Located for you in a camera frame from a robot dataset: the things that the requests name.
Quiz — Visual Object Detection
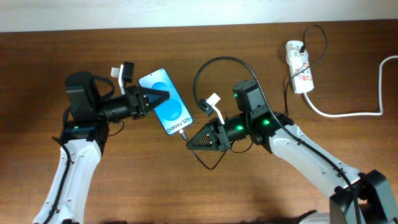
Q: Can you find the black charger cable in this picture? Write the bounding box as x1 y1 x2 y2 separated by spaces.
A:
178 24 328 171

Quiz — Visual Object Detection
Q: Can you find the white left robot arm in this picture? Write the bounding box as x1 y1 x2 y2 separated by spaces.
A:
33 72 170 223

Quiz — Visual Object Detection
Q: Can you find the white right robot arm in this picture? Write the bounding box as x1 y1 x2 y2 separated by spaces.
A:
186 80 397 223

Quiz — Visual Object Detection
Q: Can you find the white charger plug adapter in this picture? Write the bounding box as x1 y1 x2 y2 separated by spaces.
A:
286 45 308 65

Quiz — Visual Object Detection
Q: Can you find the white power strip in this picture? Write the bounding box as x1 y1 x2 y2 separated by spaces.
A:
285 40 314 94

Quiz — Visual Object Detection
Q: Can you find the white power strip cord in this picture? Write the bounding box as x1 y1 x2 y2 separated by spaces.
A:
303 55 398 118

